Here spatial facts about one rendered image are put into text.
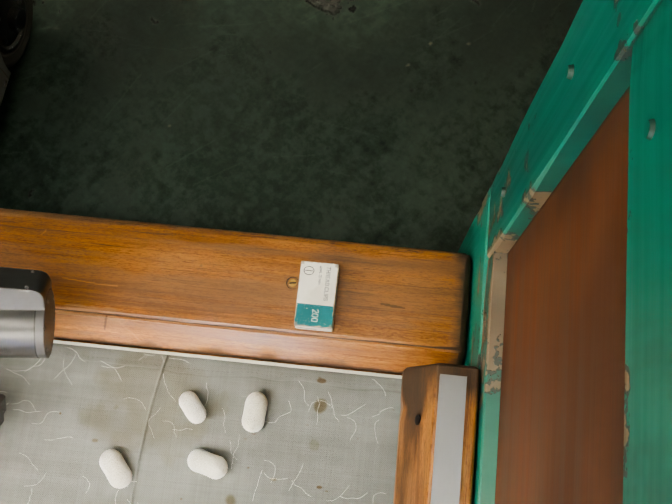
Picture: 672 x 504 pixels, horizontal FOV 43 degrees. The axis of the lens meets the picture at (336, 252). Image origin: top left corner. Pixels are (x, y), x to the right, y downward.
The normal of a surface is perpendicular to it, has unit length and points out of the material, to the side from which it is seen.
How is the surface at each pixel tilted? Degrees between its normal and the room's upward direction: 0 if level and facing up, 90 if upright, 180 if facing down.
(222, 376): 0
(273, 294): 0
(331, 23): 0
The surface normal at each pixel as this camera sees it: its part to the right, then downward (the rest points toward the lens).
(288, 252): -0.01, -0.25
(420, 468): -0.92, -0.19
